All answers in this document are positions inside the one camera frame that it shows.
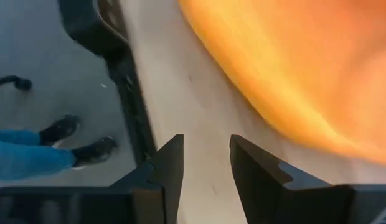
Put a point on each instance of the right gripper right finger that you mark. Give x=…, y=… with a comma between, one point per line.
x=261, y=193

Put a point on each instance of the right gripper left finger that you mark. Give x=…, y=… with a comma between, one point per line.
x=162, y=186

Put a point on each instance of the orange microfiber towel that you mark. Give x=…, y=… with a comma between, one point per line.
x=305, y=62

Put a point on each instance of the person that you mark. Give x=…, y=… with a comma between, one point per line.
x=25, y=155

